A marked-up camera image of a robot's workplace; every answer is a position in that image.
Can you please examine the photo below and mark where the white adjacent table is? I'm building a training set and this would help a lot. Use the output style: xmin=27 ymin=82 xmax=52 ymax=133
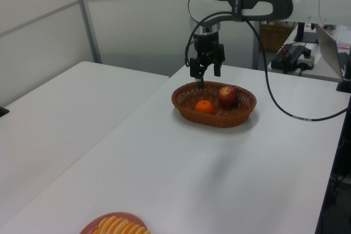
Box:
xmin=0 ymin=61 xmax=170 ymax=224

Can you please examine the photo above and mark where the ribbed toy bread roll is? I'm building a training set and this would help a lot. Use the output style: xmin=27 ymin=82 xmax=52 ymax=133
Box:
xmin=98 ymin=216 xmax=152 ymax=234

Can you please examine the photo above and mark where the black desk clamp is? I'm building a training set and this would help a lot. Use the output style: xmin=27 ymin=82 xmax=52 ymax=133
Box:
xmin=336 ymin=50 xmax=351 ymax=92

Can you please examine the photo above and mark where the white side desk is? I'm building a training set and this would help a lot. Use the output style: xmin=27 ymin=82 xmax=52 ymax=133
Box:
xmin=267 ymin=30 xmax=343 ymax=83

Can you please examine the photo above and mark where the black power strip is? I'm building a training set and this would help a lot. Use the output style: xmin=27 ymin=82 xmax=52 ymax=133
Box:
xmin=271 ymin=43 xmax=312 ymax=75

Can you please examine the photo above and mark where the black monitor stand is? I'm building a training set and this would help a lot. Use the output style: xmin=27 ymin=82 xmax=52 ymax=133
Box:
xmin=295 ymin=21 xmax=320 ymax=44

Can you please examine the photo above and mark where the silver laptop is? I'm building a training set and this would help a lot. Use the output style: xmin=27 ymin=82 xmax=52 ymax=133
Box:
xmin=314 ymin=22 xmax=351 ymax=80

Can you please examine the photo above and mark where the red toy apple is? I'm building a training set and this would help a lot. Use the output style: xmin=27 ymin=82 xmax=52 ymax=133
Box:
xmin=217 ymin=86 xmax=238 ymax=107

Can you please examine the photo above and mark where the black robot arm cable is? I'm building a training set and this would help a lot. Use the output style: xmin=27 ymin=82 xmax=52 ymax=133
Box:
xmin=184 ymin=10 xmax=350 ymax=122

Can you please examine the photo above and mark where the brown cardboard box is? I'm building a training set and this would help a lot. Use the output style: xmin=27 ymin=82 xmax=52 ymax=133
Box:
xmin=259 ymin=24 xmax=293 ymax=53

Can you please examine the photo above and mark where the toy orange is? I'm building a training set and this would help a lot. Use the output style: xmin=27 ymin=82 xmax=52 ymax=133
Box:
xmin=195 ymin=100 xmax=215 ymax=115

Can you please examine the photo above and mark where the pink plate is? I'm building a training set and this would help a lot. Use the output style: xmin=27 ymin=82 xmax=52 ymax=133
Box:
xmin=79 ymin=212 xmax=149 ymax=234

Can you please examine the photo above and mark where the brown woven basket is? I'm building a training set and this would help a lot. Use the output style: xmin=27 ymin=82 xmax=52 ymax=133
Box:
xmin=171 ymin=81 xmax=258 ymax=128

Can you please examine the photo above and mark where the grey emergency stop button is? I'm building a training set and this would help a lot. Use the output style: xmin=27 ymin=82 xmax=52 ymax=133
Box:
xmin=297 ymin=49 xmax=316 ymax=71

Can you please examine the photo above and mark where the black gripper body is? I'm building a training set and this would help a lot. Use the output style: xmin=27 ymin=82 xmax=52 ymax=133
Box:
xmin=193 ymin=32 xmax=220 ymax=61

